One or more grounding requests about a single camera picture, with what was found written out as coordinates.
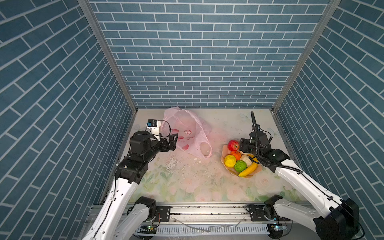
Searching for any left green circuit board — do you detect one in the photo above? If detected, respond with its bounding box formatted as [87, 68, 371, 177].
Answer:
[138, 226, 158, 235]

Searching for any green circuit board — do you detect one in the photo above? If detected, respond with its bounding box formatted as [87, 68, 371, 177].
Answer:
[268, 224, 286, 232]
[138, 226, 158, 235]

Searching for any small yellow fake fruit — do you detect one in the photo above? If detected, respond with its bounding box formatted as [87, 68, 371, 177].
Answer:
[224, 154, 237, 168]

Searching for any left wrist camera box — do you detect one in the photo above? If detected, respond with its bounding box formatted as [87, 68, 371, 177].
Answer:
[146, 119, 161, 136]

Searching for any pale yellow fake fruit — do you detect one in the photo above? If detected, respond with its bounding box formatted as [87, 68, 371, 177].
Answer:
[241, 155, 253, 168]

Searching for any white slotted cable duct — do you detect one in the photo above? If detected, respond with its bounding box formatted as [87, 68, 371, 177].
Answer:
[134, 224, 270, 237]

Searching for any orange fake tangerine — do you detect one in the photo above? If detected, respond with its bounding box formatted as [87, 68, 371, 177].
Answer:
[230, 151, 242, 161]

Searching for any right metal corner post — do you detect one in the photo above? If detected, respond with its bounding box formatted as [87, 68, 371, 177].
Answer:
[271, 0, 341, 115]

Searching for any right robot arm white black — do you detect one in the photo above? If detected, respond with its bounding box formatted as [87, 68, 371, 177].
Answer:
[239, 130, 365, 240]

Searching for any yellow fake banana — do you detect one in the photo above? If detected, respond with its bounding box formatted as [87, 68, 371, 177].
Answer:
[238, 163, 258, 178]

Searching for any left metal corner post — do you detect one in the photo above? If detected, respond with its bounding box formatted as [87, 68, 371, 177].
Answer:
[78, 0, 137, 115]

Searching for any green fake fruit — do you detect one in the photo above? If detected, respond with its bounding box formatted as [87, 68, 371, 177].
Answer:
[234, 160, 247, 173]

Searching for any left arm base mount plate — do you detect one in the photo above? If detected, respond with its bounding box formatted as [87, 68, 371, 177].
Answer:
[128, 205, 172, 223]

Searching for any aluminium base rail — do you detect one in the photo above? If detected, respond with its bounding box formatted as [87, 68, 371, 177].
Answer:
[85, 202, 335, 226]

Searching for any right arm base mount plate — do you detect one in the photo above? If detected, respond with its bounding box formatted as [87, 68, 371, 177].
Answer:
[245, 204, 291, 222]

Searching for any peach scalloped bowl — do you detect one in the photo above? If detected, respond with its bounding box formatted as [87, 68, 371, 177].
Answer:
[221, 145, 262, 178]

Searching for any red fake apple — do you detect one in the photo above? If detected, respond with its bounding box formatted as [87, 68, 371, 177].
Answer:
[227, 140, 240, 152]

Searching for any metal corner post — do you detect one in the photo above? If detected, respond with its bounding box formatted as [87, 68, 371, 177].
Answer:
[78, 0, 137, 115]
[271, 0, 341, 115]

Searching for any right green circuit board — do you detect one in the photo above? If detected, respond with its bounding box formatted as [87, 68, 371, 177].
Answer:
[268, 224, 286, 232]

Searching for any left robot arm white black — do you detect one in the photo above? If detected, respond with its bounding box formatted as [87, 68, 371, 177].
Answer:
[84, 128, 178, 240]

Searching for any pink plastic bag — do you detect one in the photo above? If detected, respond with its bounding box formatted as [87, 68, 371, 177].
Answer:
[160, 107, 213, 158]

